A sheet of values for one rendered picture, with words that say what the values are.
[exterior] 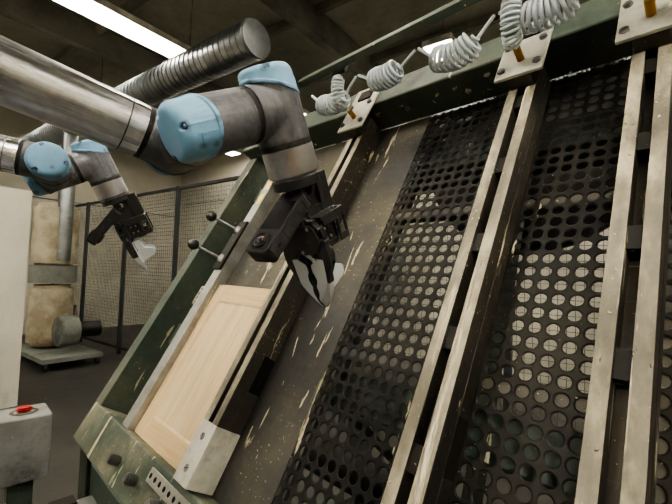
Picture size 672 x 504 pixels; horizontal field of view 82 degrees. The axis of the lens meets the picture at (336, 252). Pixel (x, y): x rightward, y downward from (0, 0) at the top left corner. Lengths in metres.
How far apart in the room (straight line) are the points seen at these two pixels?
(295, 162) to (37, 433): 1.16
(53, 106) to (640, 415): 0.75
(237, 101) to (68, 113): 0.21
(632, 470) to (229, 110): 0.59
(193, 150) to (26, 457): 1.17
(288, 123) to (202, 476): 0.73
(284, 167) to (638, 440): 0.52
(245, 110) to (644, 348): 0.55
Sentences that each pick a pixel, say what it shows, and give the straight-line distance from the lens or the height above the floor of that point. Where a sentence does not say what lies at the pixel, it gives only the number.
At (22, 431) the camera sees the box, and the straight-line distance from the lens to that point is 1.47.
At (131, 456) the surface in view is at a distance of 1.24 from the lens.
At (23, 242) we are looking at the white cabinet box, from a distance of 4.78.
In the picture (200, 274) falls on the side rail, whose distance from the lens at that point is 1.61.
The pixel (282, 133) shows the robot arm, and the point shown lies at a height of 1.55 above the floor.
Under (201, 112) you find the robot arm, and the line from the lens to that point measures 0.49.
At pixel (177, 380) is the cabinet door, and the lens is 1.28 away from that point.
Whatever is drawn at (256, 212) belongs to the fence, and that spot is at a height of 1.57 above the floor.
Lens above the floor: 1.37
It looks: 3 degrees up
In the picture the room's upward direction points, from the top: 2 degrees clockwise
